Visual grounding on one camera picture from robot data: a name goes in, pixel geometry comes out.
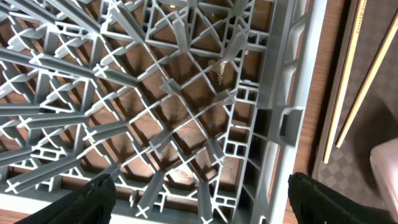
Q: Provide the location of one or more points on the dark brown serving tray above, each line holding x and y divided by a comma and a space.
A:
348, 170

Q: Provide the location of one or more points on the left wooden chopstick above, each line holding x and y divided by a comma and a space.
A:
352, 43

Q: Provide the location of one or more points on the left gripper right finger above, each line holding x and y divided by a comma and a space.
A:
313, 202

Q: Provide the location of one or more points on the pink bowl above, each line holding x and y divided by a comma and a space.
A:
383, 160

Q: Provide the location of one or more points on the right wooden chopstick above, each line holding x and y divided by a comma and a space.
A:
381, 53

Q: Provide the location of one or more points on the wooden chopstick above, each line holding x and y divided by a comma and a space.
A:
352, 43
381, 53

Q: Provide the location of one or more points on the grey plastic dish rack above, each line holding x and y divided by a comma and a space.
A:
194, 107

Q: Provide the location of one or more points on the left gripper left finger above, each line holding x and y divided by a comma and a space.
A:
93, 203

